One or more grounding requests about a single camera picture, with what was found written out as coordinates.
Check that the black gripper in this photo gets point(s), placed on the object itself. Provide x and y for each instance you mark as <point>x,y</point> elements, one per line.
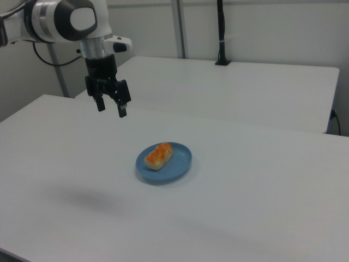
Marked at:
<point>100,68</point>

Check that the orange glazed bread roll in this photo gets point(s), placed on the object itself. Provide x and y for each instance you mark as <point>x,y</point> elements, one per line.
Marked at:
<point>158,157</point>

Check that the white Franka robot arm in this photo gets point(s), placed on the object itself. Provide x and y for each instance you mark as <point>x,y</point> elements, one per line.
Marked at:
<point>46,21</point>

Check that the blue oval plate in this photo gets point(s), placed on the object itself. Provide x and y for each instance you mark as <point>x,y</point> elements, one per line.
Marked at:
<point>177,163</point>

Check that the white back table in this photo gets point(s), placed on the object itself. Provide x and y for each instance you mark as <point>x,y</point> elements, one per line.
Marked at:
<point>231,92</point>

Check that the slanted grey metal frame post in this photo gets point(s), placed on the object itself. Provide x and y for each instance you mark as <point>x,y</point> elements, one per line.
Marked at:
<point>60,77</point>

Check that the upright grey metal frame post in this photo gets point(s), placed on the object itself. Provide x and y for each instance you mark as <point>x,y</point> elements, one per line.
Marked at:
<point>180,30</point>

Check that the black camera stand pole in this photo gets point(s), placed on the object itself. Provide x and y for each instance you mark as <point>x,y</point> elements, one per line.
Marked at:
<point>221,27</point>

